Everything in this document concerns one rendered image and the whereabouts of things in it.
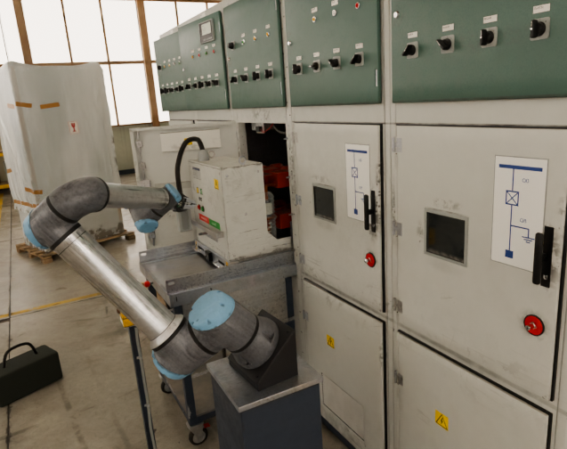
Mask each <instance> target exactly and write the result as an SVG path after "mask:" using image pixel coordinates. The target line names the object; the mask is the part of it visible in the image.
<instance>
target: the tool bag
mask: <svg viewBox="0 0 567 449"><path fill-rule="evenodd" d="M25 345H28V346H30V347H31V348H32V350H29V351H28V352H26V353H23V354H21V355H17V356H15V357H14V358H11V359H9V360H7V361H6V357H7V355H8V353H9V352H11V351H12V350H13V349H15V348H17V347H21V346H25ZM61 378H62V371H61V363H60V359H59V355H58V352H57V351H55V350H53V349H52V348H50V347H48V346H46V345H42V346H40V347H36V348H35V347H34V346H33V345H32V344H31V343H29V342H23V343H20V344H18V345H15V346H13V347H11V348H9V349H8V350H7V351H6V352H5V353H4V358H3V362H2V363H0V407H4V406H6V405H8V404H10V403H12V402H15V401H17V400H19V399H21V398H22V397H24V396H27V395H29V394H31V393H33V392H35V391H37V390H39V389H40V388H43V387H45V386H47V385H49V384H51V383H53V382H55V381H56V380H59V379H61Z"/></svg>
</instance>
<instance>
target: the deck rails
mask: <svg viewBox="0 0 567 449"><path fill-rule="evenodd" d="M193 246H195V241H188V242H184V243H179V244H175V245H170V246H165V247H161V248H157V249H149V250H144V251H140V252H139V258H140V264H141V265H146V264H150V263H155V262H158V261H163V260H168V259H171V258H176V257H183V256H188V255H191V254H196V253H200V252H199V251H195V250H194V249H192V248H191V247H193ZM142 253H146V255H145V256H141V254H142ZM291 264H294V263H293V251H289V252H284V253H280V254H277V255H273V256H268V257H262V258H258V259H254V260H250V261H247V262H243V263H238V264H235V265H228V266H224V267H220V268H216V269H213V270H208V271H205V272H201V273H194V274H190V275H186V276H183V277H178V278H174V279H171V280H167V281H166V294H167V295H170V294H174V293H177V292H181V291H185V290H191V289H195V288H198V287H202V286H206V285H209V284H213V283H217V282H223V281H227V280H230V279H234V278H238V277H241V276H245V275H249V274H252V273H259V272H262V271H266V270H270V269H273V268H277V267H281V266H284V265H291ZM169 282H174V284H172V285H168V283H169Z"/></svg>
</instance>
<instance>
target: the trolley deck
mask: <svg viewBox="0 0 567 449"><path fill-rule="evenodd" d="M213 263H214V262H213V261H211V262H209V261H207V260H206V257H205V256H204V255H203V254H201V253H196V254H191V255H188V256H183V257H176V258H171V259H168V260H163V261H158V262H155V263H150V264H146V265H141V264H140V261H139V264H140V270H141V272H142V274H143V275H144V276H145V277H146V279H147V280H148V281H149V282H153V284H151V285H152V286H153V287H154V289H155V290H156V291H157V292H158V294H159V295H160V296H161V297H162V298H163V299H164V300H165V302H167V304H168V305H169V306H170V307H171V308H172V307H176V306H181V305H185V304H189V303H192V302H196V301H197V300H198V298H200V297H201V296H202V295H205V294H206V293H207V292H209V291H210V290H220V291H222V292H224V293H225V294H226V293H230V292H233V291H236V290H243V289H246V288H250V287H253V286H256V285H260V284H264V283H267V282H273V281H277V280H280V279H284V278H287V277H290V276H294V275H297V274H296V264H291V265H284V266H281V267H277V268H273V269H270V270H266V271H262V272H259V273H252V274H249V275H245V276H241V277H238V278H234V279H230V280H227V281H223V282H217V283H213V284H209V285H206V286H202V287H198V288H195V289H191V290H185V291H181V292H177V293H174V294H170V295H167V294H166V281H167V280H171V279H174V278H178V277H183V276H186V275H190V274H194V273H201V272H205V271H208V270H213V269H216V268H218V267H216V266H215V265H214V264H213Z"/></svg>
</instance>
